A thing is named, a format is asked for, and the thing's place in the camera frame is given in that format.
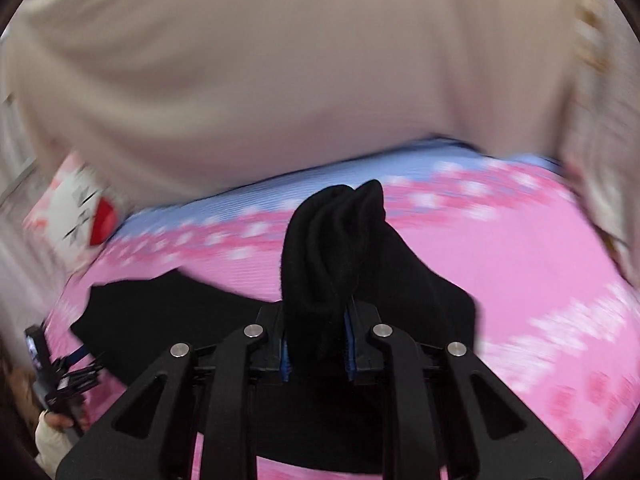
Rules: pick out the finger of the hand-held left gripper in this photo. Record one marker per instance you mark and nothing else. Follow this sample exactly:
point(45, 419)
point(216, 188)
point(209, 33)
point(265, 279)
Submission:
point(82, 377)
point(80, 355)

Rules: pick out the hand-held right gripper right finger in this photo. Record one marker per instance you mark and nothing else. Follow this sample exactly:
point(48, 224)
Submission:
point(350, 355)

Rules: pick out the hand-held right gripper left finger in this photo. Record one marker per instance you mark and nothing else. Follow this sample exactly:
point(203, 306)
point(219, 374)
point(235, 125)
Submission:
point(284, 360)

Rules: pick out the black pants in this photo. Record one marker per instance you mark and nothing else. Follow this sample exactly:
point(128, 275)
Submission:
point(330, 240)

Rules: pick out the person's left hand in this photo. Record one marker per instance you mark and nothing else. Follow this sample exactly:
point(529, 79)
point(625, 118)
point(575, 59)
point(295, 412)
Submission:
point(56, 419)

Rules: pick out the white cat face pillow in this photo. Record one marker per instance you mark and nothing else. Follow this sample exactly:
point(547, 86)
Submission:
point(75, 210)

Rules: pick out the pink floral bedsheet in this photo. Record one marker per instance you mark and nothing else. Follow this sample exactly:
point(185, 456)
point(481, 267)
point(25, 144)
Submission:
point(525, 270)

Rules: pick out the beige padded headboard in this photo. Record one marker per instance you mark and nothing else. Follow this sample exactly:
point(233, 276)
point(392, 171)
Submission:
point(280, 70)

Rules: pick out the cream floral cloth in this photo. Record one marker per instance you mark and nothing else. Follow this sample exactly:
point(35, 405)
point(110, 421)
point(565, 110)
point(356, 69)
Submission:
point(605, 125)

